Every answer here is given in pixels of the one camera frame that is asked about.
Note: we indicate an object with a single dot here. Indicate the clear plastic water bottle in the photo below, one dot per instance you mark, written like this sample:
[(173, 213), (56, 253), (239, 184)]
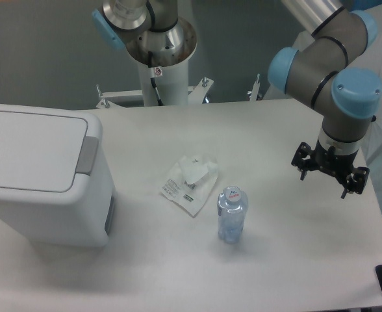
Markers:
[(232, 207)]

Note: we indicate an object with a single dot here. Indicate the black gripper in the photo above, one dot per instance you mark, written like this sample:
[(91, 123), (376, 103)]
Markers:
[(334, 159)]

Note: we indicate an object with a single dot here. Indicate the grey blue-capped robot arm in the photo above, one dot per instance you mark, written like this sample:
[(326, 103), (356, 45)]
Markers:
[(321, 77)]

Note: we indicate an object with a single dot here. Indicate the white plastic trash can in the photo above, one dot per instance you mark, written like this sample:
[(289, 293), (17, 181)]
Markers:
[(82, 215)]

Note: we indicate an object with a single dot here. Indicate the white trash can lid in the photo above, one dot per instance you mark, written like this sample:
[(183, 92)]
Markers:
[(40, 151)]

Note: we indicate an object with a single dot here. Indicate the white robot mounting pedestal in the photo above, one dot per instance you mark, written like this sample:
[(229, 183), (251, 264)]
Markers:
[(171, 83)]

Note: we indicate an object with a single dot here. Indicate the crumpled white plastic wrapper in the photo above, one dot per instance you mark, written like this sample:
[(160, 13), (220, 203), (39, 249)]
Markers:
[(190, 181)]

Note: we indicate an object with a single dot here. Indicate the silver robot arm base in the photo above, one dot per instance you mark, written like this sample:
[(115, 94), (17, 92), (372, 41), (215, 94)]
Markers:
[(152, 32)]

